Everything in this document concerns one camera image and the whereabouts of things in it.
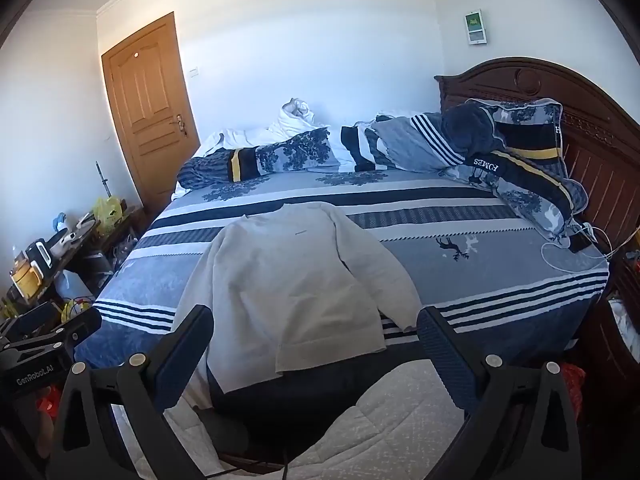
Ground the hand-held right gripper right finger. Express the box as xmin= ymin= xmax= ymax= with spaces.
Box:
xmin=416 ymin=306 xmax=583 ymax=480

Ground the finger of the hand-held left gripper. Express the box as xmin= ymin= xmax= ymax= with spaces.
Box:
xmin=0 ymin=302 xmax=61 ymax=343
xmin=0 ymin=306 xmax=103 ymax=356

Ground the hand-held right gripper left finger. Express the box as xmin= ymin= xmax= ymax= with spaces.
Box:
xmin=47 ymin=304 xmax=216 ymax=480

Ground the beige knit sweater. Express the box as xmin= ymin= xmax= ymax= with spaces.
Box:
xmin=172 ymin=201 xmax=423 ymax=393

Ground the yellow kettle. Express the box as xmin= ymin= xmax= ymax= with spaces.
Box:
xmin=10 ymin=260 xmax=41 ymax=301

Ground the translucent plastic container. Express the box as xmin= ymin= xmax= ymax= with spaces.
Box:
xmin=54 ymin=270 xmax=96 ymax=306

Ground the black and white appliance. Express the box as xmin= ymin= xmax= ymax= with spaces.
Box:
xmin=25 ymin=240 xmax=53 ymax=273

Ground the cluttered wooden side table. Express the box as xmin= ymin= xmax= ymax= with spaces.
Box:
xmin=0 ymin=205 xmax=146 ymax=321

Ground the bed with blue striped sheet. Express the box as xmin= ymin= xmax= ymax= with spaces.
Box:
xmin=75 ymin=167 xmax=611 ymax=411

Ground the person's right leg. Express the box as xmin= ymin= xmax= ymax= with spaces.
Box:
xmin=287 ymin=360 xmax=481 ymax=480

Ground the yellow plastic bag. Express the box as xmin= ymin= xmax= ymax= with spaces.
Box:
xmin=94 ymin=195 xmax=123 ymax=236

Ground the red bag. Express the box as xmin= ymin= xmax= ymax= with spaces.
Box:
xmin=557 ymin=362 xmax=586 ymax=411

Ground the dark wooden nightstand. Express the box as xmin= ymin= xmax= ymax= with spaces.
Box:
xmin=575 ymin=250 xmax=640 ymax=411

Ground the tree-print pillow with yellow stripe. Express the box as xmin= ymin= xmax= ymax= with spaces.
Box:
xmin=445 ymin=152 xmax=591 ymax=241

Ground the white cloth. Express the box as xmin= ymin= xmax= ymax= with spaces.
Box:
xmin=607 ymin=300 xmax=640 ymax=366

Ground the grey striped garment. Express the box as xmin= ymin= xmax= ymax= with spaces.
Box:
xmin=372 ymin=114 xmax=471 ymax=173

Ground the navy and white striped pillow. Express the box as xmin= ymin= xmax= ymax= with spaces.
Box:
xmin=340 ymin=122 xmax=386 ymax=172

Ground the dark blue fleece garment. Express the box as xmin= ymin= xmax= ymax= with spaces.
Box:
xmin=442 ymin=105 xmax=506 ymax=161

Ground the long tree-print pillow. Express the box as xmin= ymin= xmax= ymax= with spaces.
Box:
xmin=176 ymin=127 xmax=341 ymax=193

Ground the wooden door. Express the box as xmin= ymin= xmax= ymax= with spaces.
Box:
xmin=101 ymin=11 xmax=201 ymax=211

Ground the tree-print pillow with navy band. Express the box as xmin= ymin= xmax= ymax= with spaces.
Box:
xmin=465 ymin=98 xmax=566 ymax=176

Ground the dark wooden headboard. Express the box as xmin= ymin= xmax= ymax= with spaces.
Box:
xmin=434 ymin=56 xmax=640 ymax=261

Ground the white charging cable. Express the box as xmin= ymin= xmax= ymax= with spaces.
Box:
xmin=542 ymin=222 xmax=640 ymax=271

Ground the white wall control panel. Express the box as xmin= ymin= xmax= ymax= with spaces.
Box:
xmin=464 ymin=9 xmax=487 ymax=46

